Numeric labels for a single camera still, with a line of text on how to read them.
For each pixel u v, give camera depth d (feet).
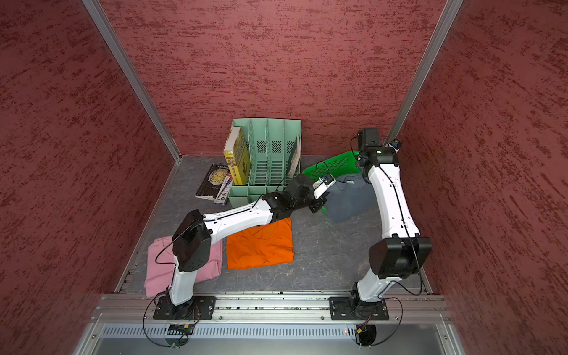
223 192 3.32
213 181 3.53
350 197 2.63
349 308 2.37
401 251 1.38
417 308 2.50
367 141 1.96
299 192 2.07
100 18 2.38
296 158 3.31
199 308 2.42
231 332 2.54
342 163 3.60
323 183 2.24
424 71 2.81
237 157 3.02
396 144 2.19
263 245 2.88
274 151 3.82
